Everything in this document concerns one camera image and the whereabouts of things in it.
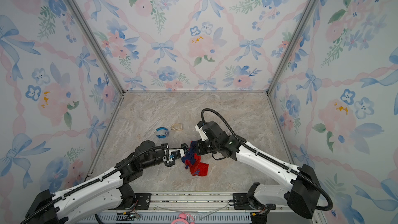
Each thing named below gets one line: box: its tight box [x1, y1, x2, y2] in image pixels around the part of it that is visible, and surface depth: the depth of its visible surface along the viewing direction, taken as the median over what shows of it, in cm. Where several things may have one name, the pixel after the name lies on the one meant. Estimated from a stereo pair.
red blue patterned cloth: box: [181, 140, 209, 177], surface depth 81 cm
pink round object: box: [171, 213, 196, 224], surface depth 72 cm
